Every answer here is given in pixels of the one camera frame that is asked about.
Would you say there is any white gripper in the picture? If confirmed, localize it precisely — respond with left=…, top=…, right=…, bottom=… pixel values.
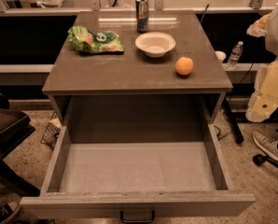
left=245, top=59, right=278, bottom=122

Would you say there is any green rice chip bag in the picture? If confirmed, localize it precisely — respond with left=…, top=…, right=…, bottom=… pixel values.
left=67, top=26, right=124, bottom=54

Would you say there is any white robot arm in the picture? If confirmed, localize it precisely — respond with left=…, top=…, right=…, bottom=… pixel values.
left=245, top=4, right=278, bottom=122

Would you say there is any open grey top drawer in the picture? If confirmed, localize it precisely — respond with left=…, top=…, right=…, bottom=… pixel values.
left=20, top=94, right=257, bottom=220

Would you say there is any grey drawer cabinet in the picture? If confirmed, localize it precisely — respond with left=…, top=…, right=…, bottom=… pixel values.
left=43, top=10, right=232, bottom=119

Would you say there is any black table leg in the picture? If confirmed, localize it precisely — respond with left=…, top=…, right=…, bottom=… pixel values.
left=222, top=99, right=244, bottom=144

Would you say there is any clear plastic water bottle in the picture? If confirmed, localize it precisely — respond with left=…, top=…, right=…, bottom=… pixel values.
left=227, top=41, right=243, bottom=70

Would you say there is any grey sneaker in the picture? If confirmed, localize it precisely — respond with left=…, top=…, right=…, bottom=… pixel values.
left=252, top=131, right=278, bottom=161

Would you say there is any white paper cup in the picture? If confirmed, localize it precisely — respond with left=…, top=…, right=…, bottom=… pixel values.
left=215, top=50, right=226, bottom=63

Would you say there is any black chair caster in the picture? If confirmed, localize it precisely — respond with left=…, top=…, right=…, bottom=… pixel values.
left=252, top=154, right=278, bottom=168

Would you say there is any orange fruit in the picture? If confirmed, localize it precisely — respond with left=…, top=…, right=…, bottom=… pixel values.
left=175, top=57, right=194, bottom=76

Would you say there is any white paper bowl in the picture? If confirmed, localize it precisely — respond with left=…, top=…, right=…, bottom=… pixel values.
left=135, top=32, right=176, bottom=58

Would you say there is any tall drink can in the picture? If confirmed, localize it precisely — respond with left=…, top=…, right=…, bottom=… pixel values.
left=135, top=0, right=148, bottom=33

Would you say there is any black office chair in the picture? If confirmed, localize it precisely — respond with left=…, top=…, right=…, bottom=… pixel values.
left=0, top=93, right=40, bottom=196

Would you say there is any black white sneaker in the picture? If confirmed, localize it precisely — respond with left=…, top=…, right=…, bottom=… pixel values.
left=0, top=202, right=20, bottom=224

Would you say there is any black drawer handle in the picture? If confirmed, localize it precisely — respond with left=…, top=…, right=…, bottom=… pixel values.
left=119, top=210, right=156, bottom=224

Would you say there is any wire mesh basket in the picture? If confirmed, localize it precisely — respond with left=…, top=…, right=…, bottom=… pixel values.
left=40, top=113, right=62, bottom=150

